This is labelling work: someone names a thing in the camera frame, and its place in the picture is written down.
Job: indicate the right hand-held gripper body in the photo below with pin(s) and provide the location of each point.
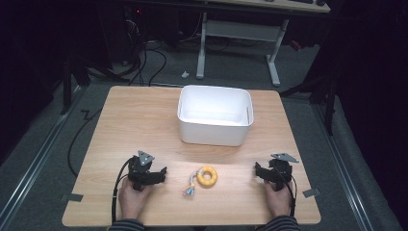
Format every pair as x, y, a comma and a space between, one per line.
282, 171

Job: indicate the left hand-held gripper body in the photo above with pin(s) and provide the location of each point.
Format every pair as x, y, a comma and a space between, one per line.
138, 168

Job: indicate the person's right hand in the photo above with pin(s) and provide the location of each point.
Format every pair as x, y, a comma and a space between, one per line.
277, 202

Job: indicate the person's left hand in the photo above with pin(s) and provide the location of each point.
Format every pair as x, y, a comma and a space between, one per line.
132, 200

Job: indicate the grey tape piece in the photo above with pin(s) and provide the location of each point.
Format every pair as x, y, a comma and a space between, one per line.
72, 197
311, 192

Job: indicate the white plastic bin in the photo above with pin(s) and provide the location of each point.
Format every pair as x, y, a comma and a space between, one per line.
215, 128

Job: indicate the black metal stand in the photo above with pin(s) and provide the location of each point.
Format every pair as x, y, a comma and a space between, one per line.
328, 106
67, 86

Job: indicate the white paper scrap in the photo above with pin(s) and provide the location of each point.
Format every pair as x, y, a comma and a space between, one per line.
185, 74

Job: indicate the white-legged desk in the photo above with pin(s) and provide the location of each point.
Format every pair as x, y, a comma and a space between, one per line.
243, 30

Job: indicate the metal floor rail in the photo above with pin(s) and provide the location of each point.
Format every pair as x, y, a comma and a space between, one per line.
35, 160
348, 173

